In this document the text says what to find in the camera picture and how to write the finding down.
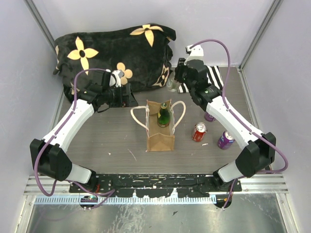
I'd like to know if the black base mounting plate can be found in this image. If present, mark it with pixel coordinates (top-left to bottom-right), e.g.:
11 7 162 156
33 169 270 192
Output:
82 174 242 198

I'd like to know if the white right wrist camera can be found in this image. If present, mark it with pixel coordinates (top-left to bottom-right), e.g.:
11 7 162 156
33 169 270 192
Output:
184 45 204 65

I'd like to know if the purple fanta can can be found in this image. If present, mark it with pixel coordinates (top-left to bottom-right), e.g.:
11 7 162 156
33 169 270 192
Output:
218 131 235 150
205 112 215 122

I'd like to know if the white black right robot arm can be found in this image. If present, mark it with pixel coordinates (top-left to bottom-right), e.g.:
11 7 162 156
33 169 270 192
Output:
174 58 276 191

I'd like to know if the burlap watermelon canvas bag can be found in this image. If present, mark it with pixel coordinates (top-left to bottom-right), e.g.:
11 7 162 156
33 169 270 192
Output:
130 100 186 152

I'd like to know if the red Coke can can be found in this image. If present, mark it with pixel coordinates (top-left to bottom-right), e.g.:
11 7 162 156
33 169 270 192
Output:
191 122 207 142

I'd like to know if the aluminium slotted rail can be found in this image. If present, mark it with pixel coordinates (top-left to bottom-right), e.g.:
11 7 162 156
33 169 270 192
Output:
79 196 217 205

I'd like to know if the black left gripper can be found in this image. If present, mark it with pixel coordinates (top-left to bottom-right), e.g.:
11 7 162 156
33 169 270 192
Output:
104 83 138 108

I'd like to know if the clear glass Chang bottle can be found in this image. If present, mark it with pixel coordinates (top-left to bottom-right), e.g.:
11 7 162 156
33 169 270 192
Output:
166 71 180 92

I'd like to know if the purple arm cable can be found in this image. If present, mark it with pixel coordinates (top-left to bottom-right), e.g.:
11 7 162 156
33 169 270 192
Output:
33 68 120 210
190 38 289 209

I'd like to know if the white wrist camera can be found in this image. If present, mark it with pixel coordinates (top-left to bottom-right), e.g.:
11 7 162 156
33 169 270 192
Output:
184 45 204 65
109 70 124 87

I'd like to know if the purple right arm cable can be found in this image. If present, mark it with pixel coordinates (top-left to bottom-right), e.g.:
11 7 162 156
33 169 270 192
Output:
190 38 289 209

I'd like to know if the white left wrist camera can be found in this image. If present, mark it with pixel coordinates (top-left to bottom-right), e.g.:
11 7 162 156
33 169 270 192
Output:
109 70 124 87

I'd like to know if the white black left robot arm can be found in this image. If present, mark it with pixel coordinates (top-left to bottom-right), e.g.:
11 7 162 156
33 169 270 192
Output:
30 68 138 192

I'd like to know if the black white striped cloth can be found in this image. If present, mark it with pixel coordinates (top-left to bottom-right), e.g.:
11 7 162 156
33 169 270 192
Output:
177 66 224 93

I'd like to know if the green Perrier glass bottle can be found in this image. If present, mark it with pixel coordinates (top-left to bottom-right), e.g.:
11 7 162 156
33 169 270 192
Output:
157 102 171 128

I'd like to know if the black floral plush blanket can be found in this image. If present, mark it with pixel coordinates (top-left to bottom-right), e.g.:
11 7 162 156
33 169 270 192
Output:
53 23 176 101

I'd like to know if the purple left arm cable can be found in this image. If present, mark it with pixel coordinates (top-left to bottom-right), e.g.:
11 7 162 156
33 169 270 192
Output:
33 68 120 210

